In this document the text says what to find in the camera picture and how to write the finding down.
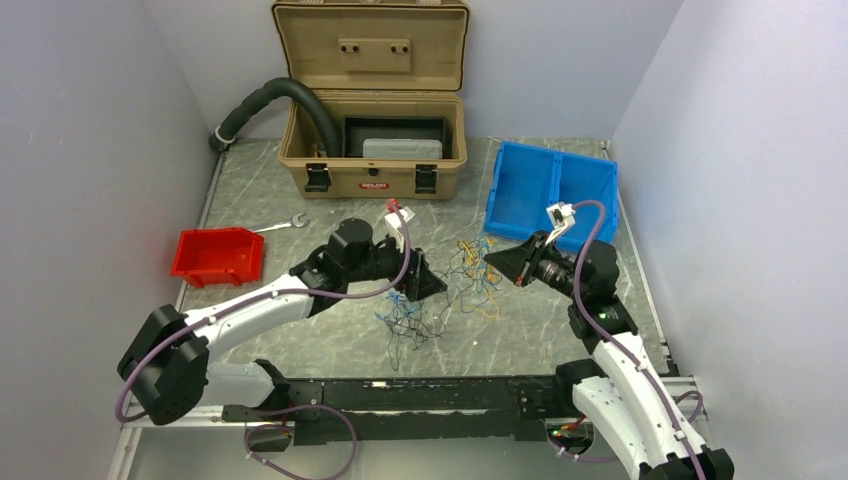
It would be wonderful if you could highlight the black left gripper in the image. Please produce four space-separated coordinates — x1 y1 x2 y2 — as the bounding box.
345 228 447 301

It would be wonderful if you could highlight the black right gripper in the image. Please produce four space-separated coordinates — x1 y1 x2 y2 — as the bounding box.
484 229 586 302

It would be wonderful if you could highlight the blue wire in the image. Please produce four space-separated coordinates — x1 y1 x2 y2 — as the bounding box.
372 248 505 333

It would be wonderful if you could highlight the yellow wire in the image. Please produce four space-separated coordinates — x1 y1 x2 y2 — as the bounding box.
455 231 505 321

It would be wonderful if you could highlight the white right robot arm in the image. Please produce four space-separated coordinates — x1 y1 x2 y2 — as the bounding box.
484 231 735 479

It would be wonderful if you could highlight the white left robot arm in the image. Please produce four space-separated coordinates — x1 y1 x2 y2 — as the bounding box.
114 210 447 426

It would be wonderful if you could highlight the blue bin left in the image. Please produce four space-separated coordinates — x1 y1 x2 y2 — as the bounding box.
483 141 564 240

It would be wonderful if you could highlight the blue bin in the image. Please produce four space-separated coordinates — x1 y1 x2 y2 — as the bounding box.
557 153 619 253
483 141 564 240

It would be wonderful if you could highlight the blue bin right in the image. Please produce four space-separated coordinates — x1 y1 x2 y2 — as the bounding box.
557 153 619 253

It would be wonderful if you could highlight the grey plastic box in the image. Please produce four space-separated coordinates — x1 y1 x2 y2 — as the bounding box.
362 138 443 159

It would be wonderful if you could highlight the silver wrench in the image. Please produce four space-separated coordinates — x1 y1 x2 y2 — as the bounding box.
252 212 310 233

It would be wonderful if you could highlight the black tray in case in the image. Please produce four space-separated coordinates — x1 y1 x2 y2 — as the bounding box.
342 116 453 158

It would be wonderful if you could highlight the red bin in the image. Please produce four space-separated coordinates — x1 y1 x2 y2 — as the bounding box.
170 227 265 288

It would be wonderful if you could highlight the tan tool case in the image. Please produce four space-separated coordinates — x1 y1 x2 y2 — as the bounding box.
271 1 470 200

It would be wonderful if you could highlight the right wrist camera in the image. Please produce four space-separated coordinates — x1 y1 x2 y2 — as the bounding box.
545 202 576 246

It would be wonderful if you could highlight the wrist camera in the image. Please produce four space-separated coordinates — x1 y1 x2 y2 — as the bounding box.
545 202 576 246
383 198 415 252

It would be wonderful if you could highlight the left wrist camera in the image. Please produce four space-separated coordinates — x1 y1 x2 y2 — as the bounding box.
383 198 415 252

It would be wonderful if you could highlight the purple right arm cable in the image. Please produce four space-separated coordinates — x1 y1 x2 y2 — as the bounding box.
546 199 709 480

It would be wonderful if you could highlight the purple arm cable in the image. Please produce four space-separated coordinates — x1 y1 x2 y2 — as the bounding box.
546 199 709 480
113 210 412 480

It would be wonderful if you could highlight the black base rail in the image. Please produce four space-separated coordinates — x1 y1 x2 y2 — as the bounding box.
222 375 579 446

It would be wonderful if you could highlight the black corrugated hose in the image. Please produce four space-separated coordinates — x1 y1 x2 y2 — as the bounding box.
209 77 342 159

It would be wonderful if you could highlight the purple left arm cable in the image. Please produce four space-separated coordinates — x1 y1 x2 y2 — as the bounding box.
113 210 412 480

